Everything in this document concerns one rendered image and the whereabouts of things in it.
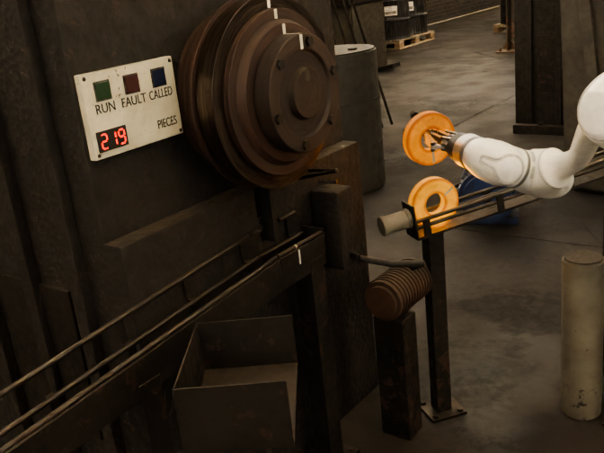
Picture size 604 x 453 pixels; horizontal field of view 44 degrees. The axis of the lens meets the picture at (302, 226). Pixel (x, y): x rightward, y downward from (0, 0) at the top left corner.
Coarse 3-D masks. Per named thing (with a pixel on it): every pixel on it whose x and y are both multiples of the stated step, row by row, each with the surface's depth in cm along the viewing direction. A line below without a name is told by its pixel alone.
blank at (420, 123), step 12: (420, 120) 210; (432, 120) 212; (444, 120) 213; (408, 132) 211; (420, 132) 212; (408, 144) 212; (420, 144) 213; (408, 156) 216; (420, 156) 214; (432, 156) 216; (444, 156) 217
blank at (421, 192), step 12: (432, 180) 217; (444, 180) 219; (420, 192) 217; (432, 192) 218; (444, 192) 220; (456, 192) 221; (420, 204) 218; (444, 204) 221; (456, 204) 222; (420, 216) 219; (444, 216) 222; (432, 228) 222
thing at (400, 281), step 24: (384, 288) 213; (408, 288) 216; (384, 312) 216; (408, 312) 222; (384, 336) 222; (408, 336) 221; (384, 360) 226; (408, 360) 223; (384, 384) 229; (408, 384) 224; (384, 408) 232; (408, 408) 226; (408, 432) 229
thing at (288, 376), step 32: (256, 320) 157; (288, 320) 157; (192, 352) 151; (224, 352) 160; (256, 352) 160; (288, 352) 160; (192, 384) 148; (224, 384) 156; (256, 384) 133; (288, 384) 154; (192, 416) 135; (224, 416) 135; (256, 416) 135; (288, 416) 135; (192, 448) 137; (224, 448) 137; (256, 448) 137
